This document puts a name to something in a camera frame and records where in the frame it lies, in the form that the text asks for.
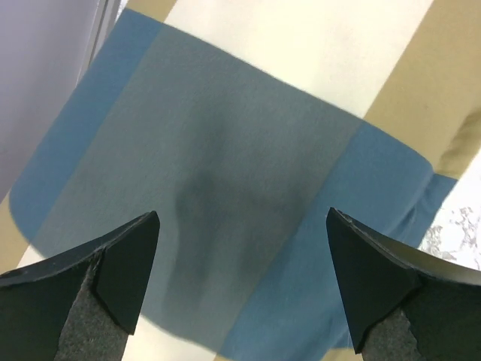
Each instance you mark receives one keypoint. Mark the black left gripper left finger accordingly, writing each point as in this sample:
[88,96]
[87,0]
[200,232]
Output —
[81,304]

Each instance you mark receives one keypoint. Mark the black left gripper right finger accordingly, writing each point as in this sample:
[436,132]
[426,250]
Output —
[401,303]

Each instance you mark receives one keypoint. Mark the blue beige checkered pillowcase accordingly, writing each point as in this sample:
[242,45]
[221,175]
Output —
[241,124]

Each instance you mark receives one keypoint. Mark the aluminium left frame post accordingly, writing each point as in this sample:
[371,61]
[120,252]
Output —
[106,14]

